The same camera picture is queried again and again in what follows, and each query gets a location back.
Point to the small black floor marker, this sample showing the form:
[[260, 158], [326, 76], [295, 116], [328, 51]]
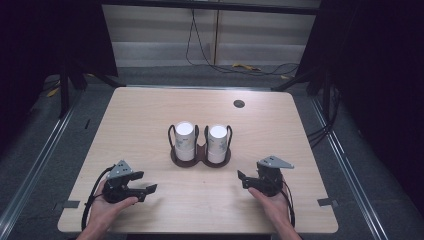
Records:
[[87, 124]]

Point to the brown double cup holder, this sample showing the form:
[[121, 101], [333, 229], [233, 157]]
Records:
[[200, 160]]

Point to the person's right hand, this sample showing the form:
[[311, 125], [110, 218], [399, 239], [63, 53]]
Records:
[[276, 208]]

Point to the white cup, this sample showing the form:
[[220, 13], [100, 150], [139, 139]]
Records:
[[185, 140], [217, 143]]

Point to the yellow scrap on floor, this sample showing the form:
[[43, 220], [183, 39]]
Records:
[[52, 92], [246, 66]]

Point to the round grey table grommet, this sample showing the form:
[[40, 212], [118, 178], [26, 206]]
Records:
[[239, 103]]

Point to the grey tape strip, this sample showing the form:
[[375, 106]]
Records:
[[71, 204], [326, 202]]

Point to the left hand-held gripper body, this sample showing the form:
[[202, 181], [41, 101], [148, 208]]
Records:
[[116, 186]]

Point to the black curtain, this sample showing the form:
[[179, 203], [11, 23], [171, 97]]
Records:
[[40, 40], [376, 66]]

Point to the metal floor rail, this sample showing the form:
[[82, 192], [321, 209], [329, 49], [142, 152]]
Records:
[[350, 170], [33, 170]]

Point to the black overhead bar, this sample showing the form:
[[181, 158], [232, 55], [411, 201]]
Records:
[[213, 6]]

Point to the black metal stand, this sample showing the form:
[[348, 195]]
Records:
[[326, 93], [64, 90]]

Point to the person's left hand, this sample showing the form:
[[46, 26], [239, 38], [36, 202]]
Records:
[[103, 211]]

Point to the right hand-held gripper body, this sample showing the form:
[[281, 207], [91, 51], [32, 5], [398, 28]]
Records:
[[270, 178]]

